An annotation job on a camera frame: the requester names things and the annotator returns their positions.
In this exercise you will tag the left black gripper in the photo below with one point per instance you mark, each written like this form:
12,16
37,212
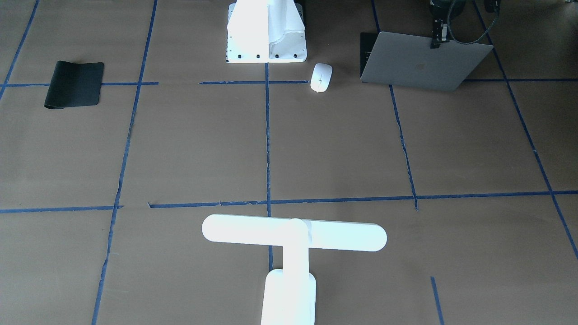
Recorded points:
437,31

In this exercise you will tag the grey laptop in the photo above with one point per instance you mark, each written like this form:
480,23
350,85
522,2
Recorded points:
407,60

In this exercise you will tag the white computer mouse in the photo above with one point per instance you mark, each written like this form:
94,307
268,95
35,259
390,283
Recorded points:
321,77

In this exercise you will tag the white desk lamp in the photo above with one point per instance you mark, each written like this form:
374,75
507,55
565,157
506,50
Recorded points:
290,291

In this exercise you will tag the black mouse pad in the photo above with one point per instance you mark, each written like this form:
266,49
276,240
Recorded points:
75,85

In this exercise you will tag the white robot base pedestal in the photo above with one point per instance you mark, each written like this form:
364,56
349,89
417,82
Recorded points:
263,31

